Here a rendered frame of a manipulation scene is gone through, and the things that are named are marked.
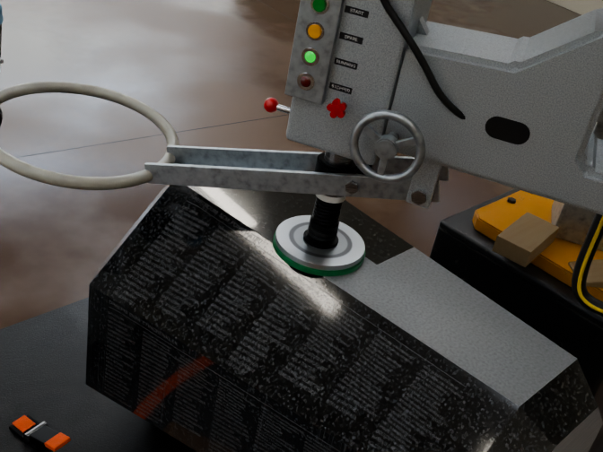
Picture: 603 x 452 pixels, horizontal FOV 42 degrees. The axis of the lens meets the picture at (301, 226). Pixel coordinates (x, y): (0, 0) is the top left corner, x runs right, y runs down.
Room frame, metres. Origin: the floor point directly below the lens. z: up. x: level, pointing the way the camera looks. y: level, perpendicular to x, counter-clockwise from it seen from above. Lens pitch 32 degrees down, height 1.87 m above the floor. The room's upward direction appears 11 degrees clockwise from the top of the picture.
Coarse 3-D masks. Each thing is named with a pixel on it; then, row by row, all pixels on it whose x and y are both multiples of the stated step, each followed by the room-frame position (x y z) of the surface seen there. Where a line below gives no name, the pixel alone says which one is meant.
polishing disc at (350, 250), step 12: (300, 216) 1.66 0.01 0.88; (288, 228) 1.59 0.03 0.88; (300, 228) 1.60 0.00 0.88; (348, 228) 1.65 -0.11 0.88; (276, 240) 1.53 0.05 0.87; (288, 240) 1.54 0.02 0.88; (300, 240) 1.55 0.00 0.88; (348, 240) 1.59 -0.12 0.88; (360, 240) 1.60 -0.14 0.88; (288, 252) 1.49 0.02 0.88; (300, 252) 1.50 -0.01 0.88; (312, 252) 1.51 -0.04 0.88; (324, 252) 1.52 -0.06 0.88; (336, 252) 1.53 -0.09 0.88; (348, 252) 1.54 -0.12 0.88; (360, 252) 1.55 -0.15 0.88; (300, 264) 1.47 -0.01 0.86; (312, 264) 1.47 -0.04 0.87; (324, 264) 1.47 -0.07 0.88; (336, 264) 1.48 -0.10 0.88; (348, 264) 1.49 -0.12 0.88
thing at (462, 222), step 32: (512, 192) 2.30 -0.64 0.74; (448, 224) 2.01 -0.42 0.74; (448, 256) 1.98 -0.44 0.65; (480, 256) 1.92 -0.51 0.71; (480, 288) 1.90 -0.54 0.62; (512, 288) 1.84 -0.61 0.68; (544, 288) 1.79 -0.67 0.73; (544, 320) 1.77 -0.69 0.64; (576, 320) 1.72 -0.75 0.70; (576, 352) 1.69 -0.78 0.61
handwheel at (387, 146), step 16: (384, 112) 1.39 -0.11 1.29; (368, 128) 1.40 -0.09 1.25; (416, 128) 1.38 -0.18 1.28; (352, 144) 1.40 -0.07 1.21; (384, 144) 1.38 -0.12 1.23; (400, 144) 1.38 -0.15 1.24; (416, 144) 1.37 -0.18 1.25; (384, 160) 1.39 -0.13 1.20; (416, 160) 1.37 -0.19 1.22; (368, 176) 1.39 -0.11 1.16; (384, 176) 1.39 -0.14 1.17; (400, 176) 1.38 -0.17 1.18
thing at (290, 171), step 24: (168, 168) 1.60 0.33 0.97; (192, 168) 1.59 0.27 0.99; (216, 168) 1.57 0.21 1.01; (240, 168) 1.57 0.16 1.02; (264, 168) 1.66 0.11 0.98; (288, 168) 1.65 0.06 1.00; (312, 168) 1.64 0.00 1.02; (288, 192) 1.53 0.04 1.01; (312, 192) 1.52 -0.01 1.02; (336, 192) 1.51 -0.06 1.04; (360, 192) 1.50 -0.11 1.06; (384, 192) 1.48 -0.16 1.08
